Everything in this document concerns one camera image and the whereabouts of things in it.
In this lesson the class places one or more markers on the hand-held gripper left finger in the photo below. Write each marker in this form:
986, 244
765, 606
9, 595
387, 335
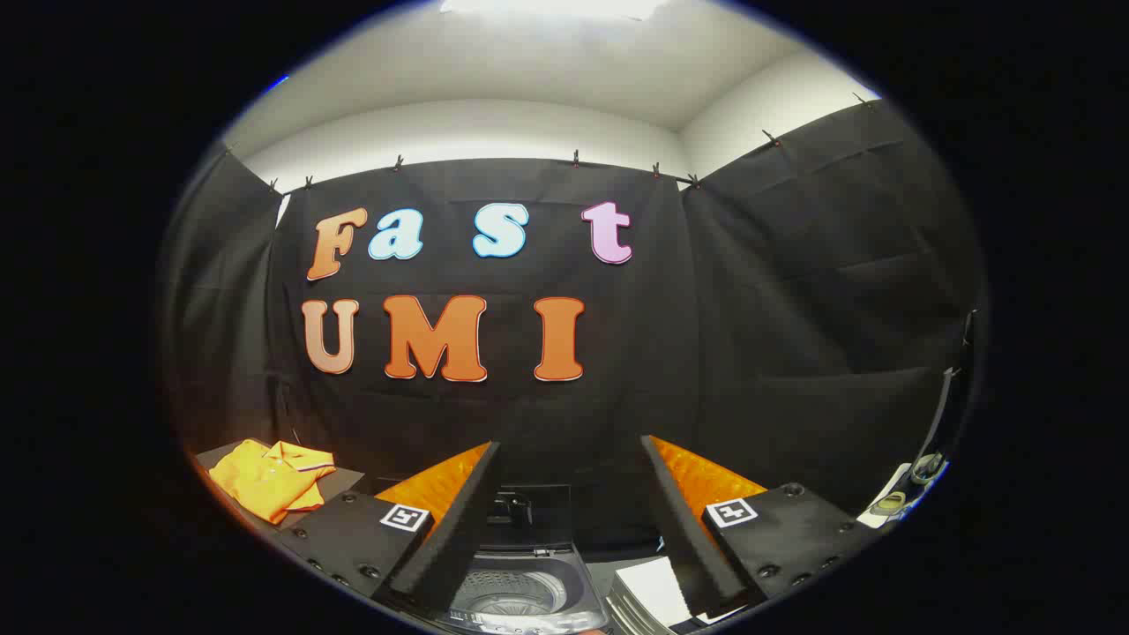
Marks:
459, 529

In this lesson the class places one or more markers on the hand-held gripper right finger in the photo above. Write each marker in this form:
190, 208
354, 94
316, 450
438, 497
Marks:
684, 529

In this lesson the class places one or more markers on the grey washing machine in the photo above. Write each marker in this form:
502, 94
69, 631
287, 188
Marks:
529, 600

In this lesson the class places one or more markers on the orange polo shirt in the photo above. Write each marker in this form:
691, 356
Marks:
265, 481

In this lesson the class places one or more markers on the grey side table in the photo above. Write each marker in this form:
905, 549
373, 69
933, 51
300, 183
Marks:
340, 481

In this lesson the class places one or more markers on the olive slipper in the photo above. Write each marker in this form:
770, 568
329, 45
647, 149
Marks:
888, 504

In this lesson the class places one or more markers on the grey slipper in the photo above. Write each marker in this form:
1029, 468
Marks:
926, 467

